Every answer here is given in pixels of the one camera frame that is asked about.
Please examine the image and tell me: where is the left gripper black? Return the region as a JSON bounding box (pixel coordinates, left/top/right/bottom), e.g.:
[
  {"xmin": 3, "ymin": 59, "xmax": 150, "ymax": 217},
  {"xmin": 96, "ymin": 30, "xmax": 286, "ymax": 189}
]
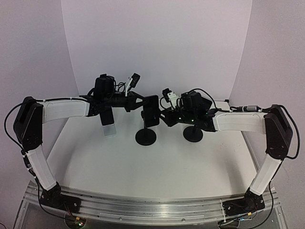
[{"xmin": 103, "ymin": 91, "xmax": 149, "ymax": 112}]

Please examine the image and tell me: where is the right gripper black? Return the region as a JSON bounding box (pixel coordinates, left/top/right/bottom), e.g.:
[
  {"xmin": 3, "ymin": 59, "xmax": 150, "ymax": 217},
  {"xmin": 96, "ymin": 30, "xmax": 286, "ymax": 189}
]
[{"xmin": 158, "ymin": 106, "xmax": 196, "ymax": 127}]

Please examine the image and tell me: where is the black phone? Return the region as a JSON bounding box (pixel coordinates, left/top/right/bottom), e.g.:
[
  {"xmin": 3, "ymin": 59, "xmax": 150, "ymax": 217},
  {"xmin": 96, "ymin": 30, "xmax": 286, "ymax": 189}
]
[
  {"xmin": 143, "ymin": 95, "xmax": 160, "ymax": 127},
  {"xmin": 100, "ymin": 107, "xmax": 114, "ymax": 126},
  {"xmin": 200, "ymin": 96, "xmax": 213, "ymax": 111}
]

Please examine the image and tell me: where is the black phone stand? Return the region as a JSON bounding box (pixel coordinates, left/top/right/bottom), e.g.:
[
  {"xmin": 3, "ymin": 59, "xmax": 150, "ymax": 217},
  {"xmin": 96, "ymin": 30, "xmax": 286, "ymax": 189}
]
[
  {"xmin": 135, "ymin": 111, "xmax": 157, "ymax": 146},
  {"xmin": 183, "ymin": 125, "xmax": 203, "ymax": 143}
]

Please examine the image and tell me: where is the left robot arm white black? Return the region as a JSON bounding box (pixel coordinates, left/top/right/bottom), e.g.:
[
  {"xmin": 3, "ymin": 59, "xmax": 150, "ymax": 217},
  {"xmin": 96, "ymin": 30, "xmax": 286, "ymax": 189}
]
[{"xmin": 12, "ymin": 73, "xmax": 145, "ymax": 208}]

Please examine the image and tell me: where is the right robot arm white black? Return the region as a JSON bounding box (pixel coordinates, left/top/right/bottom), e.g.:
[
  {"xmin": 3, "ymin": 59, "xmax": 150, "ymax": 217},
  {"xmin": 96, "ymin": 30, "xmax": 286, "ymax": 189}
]
[{"xmin": 161, "ymin": 88, "xmax": 300, "ymax": 196}]

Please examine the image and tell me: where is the clear acrylic phone stand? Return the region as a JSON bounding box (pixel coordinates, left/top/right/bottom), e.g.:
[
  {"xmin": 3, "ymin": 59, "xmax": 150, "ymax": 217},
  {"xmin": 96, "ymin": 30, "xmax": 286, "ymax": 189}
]
[{"xmin": 102, "ymin": 124, "xmax": 116, "ymax": 137}]

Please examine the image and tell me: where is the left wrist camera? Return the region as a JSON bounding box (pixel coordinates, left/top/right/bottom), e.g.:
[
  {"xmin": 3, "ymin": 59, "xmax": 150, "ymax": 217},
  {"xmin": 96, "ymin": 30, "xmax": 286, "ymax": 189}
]
[{"xmin": 124, "ymin": 73, "xmax": 140, "ymax": 96}]

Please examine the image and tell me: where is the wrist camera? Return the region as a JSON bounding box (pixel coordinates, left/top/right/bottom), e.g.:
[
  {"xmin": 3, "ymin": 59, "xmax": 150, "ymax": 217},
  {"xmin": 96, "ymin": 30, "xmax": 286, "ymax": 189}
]
[
  {"xmin": 124, "ymin": 73, "xmax": 140, "ymax": 96},
  {"xmin": 162, "ymin": 88, "xmax": 179, "ymax": 106}
]

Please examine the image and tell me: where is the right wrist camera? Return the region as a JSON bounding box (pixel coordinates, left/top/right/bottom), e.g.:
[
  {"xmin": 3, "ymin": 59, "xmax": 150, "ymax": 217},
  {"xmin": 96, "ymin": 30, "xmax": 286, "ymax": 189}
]
[{"xmin": 162, "ymin": 88, "xmax": 179, "ymax": 106}]

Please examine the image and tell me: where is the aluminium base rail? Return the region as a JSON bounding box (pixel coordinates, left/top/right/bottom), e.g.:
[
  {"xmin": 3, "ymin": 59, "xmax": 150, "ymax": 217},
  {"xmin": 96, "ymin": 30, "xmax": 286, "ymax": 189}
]
[{"xmin": 13, "ymin": 182, "xmax": 287, "ymax": 229}]

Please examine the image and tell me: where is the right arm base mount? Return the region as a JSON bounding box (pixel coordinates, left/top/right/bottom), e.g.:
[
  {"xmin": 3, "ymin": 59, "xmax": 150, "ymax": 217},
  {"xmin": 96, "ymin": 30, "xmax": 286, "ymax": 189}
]
[{"xmin": 222, "ymin": 188, "xmax": 265, "ymax": 216}]

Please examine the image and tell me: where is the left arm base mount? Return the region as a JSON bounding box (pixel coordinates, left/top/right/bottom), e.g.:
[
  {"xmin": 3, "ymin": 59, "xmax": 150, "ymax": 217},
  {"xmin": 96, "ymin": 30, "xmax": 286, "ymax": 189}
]
[{"xmin": 39, "ymin": 182, "xmax": 81, "ymax": 213}]

